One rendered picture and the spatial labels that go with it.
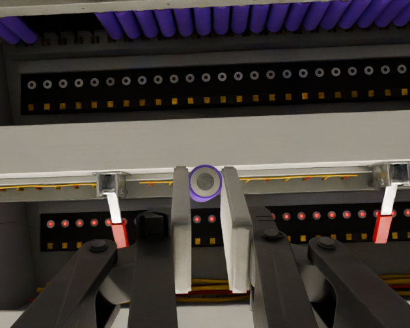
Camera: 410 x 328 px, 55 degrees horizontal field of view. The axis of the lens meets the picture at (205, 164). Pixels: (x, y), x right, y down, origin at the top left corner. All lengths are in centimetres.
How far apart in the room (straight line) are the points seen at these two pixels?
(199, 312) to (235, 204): 28
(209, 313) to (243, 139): 18
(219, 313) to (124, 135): 20
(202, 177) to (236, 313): 25
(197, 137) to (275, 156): 7
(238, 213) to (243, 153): 21
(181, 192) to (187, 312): 27
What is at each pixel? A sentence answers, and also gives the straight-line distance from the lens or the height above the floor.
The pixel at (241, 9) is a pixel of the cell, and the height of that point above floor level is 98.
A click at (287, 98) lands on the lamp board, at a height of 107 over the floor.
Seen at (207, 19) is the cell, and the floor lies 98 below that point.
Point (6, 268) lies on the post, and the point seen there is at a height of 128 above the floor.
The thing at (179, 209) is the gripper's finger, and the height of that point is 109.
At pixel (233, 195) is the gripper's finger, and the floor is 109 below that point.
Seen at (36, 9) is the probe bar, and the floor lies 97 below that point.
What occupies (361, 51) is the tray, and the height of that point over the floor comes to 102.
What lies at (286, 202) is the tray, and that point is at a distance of 55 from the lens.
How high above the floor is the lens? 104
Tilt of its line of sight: 13 degrees up
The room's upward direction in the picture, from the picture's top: 178 degrees clockwise
